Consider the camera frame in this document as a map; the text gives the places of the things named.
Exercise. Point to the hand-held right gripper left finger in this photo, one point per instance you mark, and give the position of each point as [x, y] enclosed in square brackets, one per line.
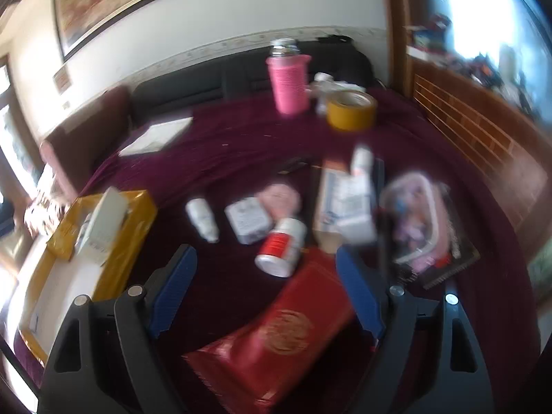
[172, 293]

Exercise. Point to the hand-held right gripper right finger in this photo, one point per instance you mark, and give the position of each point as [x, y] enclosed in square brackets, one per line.
[358, 297]

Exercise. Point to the yellow wooden tray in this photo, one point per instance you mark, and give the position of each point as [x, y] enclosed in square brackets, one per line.
[142, 224]

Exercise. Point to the small white dropper bottle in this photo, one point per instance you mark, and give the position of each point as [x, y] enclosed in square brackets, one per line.
[200, 218]

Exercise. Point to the long white box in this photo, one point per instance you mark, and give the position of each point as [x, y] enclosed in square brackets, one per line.
[340, 207]

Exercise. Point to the red packet with gold emblem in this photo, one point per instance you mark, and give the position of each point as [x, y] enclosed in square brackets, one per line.
[276, 340]

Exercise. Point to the white bottle with red label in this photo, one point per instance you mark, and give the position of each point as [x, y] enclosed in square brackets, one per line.
[280, 246]

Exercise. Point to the small white printed box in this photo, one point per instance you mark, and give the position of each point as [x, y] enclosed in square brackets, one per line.
[248, 222]

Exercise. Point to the pink round compact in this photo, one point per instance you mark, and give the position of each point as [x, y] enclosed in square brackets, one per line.
[278, 198]

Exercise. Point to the small white capped bottle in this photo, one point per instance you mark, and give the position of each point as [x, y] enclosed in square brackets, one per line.
[361, 161]

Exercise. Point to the clear pink pouch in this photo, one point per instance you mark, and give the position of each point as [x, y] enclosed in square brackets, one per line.
[414, 220]

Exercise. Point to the pale cardboard box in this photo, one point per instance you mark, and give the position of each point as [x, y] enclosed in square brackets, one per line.
[108, 220]

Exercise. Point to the black notebook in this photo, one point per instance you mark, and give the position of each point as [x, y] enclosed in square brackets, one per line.
[457, 250]

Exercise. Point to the small black object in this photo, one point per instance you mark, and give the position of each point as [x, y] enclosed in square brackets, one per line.
[293, 165]

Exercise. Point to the floral patterned cloth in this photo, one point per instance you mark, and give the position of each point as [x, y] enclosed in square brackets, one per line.
[43, 207]

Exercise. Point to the white paper booklet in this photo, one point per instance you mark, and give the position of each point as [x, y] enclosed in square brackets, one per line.
[155, 136]

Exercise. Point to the maroon tablecloth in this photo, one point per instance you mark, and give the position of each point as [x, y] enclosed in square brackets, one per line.
[241, 146]

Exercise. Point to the brown armchair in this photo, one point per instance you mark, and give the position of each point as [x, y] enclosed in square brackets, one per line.
[82, 138]

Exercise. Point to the yellow tape roll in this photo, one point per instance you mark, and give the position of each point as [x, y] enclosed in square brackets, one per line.
[345, 116]

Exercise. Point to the wooden slatted cabinet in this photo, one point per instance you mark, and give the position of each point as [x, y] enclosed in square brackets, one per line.
[474, 129]

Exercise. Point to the black sofa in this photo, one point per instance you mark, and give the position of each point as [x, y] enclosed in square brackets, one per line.
[194, 86]

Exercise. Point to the white crumpled object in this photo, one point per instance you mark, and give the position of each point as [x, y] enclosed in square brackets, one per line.
[321, 82]

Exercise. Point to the pink bottle with metal cap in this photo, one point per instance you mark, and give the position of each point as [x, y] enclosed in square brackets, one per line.
[288, 86]

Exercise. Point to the dark clutter pile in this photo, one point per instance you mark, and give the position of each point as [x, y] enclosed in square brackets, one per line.
[474, 64]

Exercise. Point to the small wall plaque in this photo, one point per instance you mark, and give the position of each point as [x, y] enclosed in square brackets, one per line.
[61, 80]

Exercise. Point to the wooden door frame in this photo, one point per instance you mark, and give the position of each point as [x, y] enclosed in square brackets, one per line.
[396, 30]

